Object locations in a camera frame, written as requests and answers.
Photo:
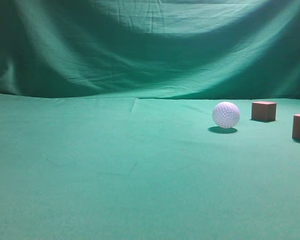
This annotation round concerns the white dimpled golf ball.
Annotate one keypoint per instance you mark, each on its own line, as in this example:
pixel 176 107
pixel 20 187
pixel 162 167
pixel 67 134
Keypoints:
pixel 226 115

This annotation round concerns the green cloth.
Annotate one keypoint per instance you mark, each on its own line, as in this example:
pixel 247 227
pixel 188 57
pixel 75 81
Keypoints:
pixel 106 128

